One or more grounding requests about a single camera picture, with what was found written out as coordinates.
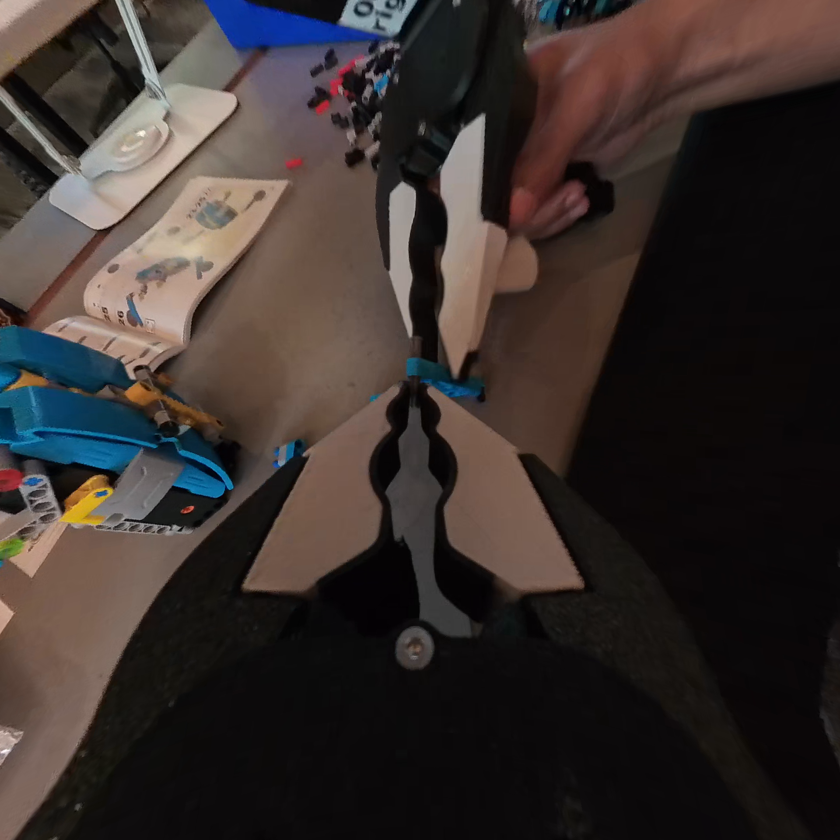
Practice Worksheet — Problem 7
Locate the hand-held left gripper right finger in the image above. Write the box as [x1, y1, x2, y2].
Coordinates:
[420, 384, 585, 597]

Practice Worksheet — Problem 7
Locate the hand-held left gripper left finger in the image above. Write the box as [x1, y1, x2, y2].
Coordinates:
[241, 384, 413, 597]

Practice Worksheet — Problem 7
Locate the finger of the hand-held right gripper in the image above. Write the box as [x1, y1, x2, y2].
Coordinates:
[437, 112, 511, 382]
[386, 178, 439, 361]

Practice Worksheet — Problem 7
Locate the long blue perforated beam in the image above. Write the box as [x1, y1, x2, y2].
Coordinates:
[367, 357, 488, 403]

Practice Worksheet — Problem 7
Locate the person's right forearm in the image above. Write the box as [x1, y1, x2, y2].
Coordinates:
[656, 0, 840, 126]

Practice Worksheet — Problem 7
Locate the grey desk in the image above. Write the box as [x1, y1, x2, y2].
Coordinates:
[0, 20, 657, 840]

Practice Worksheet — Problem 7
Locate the person's right hand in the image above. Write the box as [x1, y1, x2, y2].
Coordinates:
[508, 13, 697, 240]

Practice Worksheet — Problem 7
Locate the pile of small building bricks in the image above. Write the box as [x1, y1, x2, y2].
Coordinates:
[307, 39, 403, 168]

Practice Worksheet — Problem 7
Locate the blue plastic bin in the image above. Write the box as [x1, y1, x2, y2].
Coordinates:
[203, 0, 395, 50]

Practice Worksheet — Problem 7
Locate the instruction booklet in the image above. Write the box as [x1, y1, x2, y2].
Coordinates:
[42, 176, 291, 368]

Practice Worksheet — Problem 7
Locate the black perforated chair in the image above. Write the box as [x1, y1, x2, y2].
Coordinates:
[570, 85, 840, 840]

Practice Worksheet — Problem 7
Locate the blue brick-built toy model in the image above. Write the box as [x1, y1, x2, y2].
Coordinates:
[0, 325, 238, 536]

